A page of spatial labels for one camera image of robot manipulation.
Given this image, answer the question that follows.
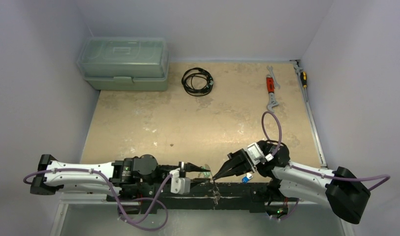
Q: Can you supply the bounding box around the large metal keyring with keys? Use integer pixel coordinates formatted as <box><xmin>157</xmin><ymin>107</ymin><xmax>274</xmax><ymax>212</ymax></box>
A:
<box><xmin>203</xmin><ymin>164</ymin><xmax>221</xmax><ymax>206</ymax></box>

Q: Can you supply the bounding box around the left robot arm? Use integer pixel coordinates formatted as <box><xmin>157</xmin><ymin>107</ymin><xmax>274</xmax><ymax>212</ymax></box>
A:
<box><xmin>23</xmin><ymin>154</ymin><xmax>209</xmax><ymax>201</ymax></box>

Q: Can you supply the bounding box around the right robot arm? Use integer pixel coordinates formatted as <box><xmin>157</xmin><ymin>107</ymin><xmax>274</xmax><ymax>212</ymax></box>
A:
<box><xmin>213</xmin><ymin>140</ymin><xmax>370</xmax><ymax>224</ymax></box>

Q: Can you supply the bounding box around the silver open-end wrench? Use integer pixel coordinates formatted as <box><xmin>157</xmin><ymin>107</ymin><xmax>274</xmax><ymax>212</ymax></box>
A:
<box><xmin>266</xmin><ymin>66</ymin><xmax>280</xmax><ymax>92</ymax></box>

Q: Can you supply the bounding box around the yellow black screwdriver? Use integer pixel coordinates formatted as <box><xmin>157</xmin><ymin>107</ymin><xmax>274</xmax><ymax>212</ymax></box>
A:
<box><xmin>300</xmin><ymin>71</ymin><xmax>308</xmax><ymax>101</ymax></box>

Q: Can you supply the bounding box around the green plastic toolbox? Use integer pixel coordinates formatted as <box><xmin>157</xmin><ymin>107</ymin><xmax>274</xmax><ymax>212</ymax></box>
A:
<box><xmin>77</xmin><ymin>37</ymin><xmax>170</xmax><ymax>91</ymax></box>

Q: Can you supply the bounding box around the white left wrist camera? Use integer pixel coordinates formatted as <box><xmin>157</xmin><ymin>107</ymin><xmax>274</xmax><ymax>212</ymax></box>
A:
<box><xmin>170</xmin><ymin>168</ymin><xmax>191</xmax><ymax>195</ymax></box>

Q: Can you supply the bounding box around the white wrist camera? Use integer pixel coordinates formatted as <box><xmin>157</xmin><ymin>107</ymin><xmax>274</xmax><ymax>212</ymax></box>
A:
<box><xmin>170</xmin><ymin>168</ymin><xmax>191</xmax><ymax>195</ymax></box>
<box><xmin>246</xmin><ymin>143</ymin><xmax>274</xmax><ymax>166</ymax></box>

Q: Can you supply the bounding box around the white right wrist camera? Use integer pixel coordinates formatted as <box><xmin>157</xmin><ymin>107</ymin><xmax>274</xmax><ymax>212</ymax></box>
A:
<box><xmin>246</xmin><ymin>143</ymin><xmax>274</xmax><ymax>166</ymax></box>

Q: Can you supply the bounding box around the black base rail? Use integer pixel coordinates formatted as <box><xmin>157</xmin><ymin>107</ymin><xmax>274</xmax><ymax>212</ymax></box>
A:
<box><xmin>107</xmin><ymin>181</ymin><xmax>288</xmax><ymax>216</ymax></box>

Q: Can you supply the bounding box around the red handled adjustable wrench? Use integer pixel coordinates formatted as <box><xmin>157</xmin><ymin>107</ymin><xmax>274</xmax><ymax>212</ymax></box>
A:
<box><xmin>266</xmin><ymin>74</ymin><xmax>280</xmax><ymax>113</ymax></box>

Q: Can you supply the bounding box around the aluminium side rail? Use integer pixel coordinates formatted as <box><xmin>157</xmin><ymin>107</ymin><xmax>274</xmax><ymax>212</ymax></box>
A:
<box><xmin>290</xmin><ymin>59</ymin><xmax>350</xmax><ymax>236</ymax></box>

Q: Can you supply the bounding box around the coiled black cable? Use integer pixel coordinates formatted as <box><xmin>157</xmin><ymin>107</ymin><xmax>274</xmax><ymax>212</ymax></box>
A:
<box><xmin>181</xmin><ymin>67</ymin><xmax>215</xmax><ymax>97</ymax></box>

